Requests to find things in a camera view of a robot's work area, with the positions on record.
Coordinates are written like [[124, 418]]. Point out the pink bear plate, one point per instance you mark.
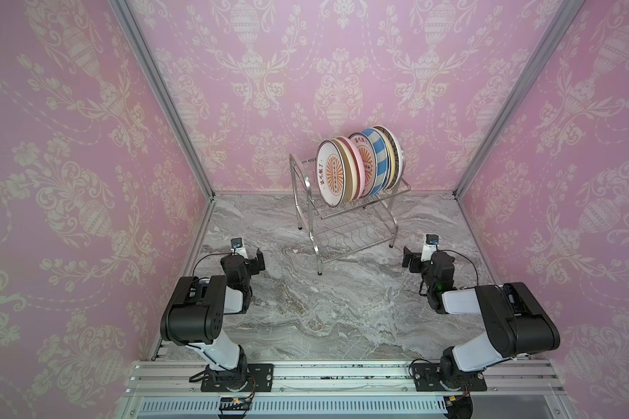
[[357, 165]]

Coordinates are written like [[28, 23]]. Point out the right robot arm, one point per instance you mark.
[[514, 321]]

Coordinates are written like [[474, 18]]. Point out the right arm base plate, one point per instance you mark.
[[427, 377]]

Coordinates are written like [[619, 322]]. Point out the aluminium mounting rail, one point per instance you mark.
[[345, 389]]

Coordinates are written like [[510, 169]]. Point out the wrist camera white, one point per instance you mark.
[[430, 246], [238, 247]]

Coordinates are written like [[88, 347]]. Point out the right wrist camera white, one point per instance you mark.
[[430, 246]]

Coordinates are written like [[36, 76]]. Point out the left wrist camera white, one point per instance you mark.
[[238, 247]]

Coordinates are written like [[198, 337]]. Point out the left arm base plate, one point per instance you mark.
[[257, 378]]

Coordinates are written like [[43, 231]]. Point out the steel two-tier dish rack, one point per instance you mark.
[[342, 231]]

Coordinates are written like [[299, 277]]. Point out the orange sunburst plate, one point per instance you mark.
[[368, 160], [330, 172]]

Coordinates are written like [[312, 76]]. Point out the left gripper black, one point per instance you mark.
[[252, 263]]

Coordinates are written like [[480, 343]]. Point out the blue striped plate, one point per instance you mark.
[[379, 143]]

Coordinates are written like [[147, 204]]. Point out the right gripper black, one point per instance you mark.
[[417, 260]]

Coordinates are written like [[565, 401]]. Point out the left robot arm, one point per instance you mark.
[[194, 318]]

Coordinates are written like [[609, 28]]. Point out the beige plain plate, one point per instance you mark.
[[351, 170]]

